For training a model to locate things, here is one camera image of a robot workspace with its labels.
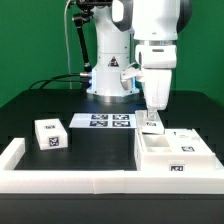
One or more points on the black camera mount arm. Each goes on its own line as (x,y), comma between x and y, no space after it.
(84,16)

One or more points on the white cabinet body box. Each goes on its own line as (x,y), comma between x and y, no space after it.
(152,153)

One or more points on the small white cabinet top block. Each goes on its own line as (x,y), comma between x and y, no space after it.
(50,134)

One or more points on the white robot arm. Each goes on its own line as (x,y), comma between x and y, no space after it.
(123,26)

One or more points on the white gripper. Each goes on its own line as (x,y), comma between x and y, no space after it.
(156,64)

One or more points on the white base tag plate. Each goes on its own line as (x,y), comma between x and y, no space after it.
(97,120)

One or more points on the white cabinet door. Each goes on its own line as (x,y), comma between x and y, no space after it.
(186,141)
(145,125)

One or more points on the white U-shaped fence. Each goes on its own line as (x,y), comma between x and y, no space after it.
(99,182)

